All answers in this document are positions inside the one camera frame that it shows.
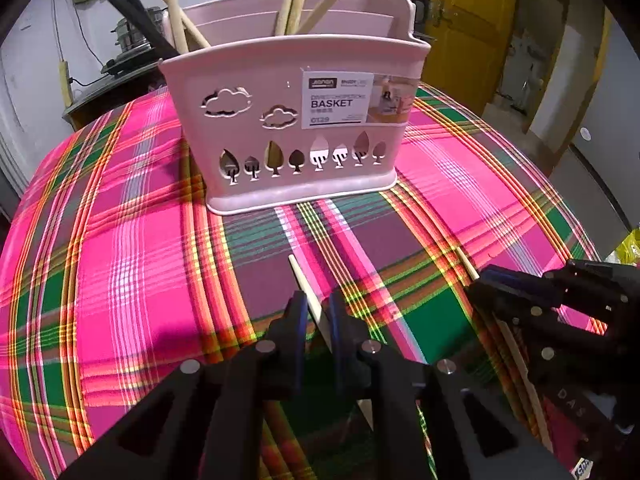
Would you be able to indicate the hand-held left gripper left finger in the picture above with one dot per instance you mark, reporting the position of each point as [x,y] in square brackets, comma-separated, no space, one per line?
[300,320]

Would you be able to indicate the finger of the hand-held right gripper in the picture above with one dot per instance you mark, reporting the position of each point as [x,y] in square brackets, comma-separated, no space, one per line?
[570,375]
[590,290]

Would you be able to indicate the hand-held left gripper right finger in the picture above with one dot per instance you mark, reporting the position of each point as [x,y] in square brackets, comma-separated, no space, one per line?
[336,330]

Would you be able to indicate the pink plastic utensil basket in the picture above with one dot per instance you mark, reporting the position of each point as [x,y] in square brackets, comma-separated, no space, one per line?
[190,110]

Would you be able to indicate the yellow plastic bag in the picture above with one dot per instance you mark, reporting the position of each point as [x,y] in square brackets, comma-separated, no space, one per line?
[627,246]

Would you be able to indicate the pink plaid cloth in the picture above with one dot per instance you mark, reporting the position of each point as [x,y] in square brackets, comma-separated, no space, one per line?
[125,240]

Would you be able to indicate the wooden kitchen cabinet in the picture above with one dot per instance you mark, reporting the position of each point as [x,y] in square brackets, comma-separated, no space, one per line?
[100,105]

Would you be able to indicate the yellow door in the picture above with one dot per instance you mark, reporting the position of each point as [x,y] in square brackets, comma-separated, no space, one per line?
[470,20]

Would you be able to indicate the gas stove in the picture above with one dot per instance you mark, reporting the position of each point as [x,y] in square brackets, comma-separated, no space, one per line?
[120,66]

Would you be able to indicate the small metal pot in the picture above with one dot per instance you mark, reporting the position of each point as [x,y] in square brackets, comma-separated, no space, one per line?
[417,7]

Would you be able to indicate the yellowed power strip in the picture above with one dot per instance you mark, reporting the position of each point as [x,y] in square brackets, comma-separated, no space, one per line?
[64,82]

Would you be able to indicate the steel steamer pot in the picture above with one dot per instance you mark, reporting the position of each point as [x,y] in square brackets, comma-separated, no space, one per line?
[127,32]

